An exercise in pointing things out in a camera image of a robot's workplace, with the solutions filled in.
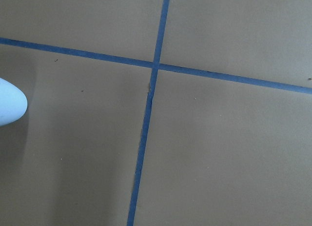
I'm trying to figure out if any light blue cup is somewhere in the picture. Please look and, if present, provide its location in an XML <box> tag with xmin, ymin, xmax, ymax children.
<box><xmin>0</xmin><ymin>78</ymin><xmax>28</xmax><ymax>126</ymax></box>

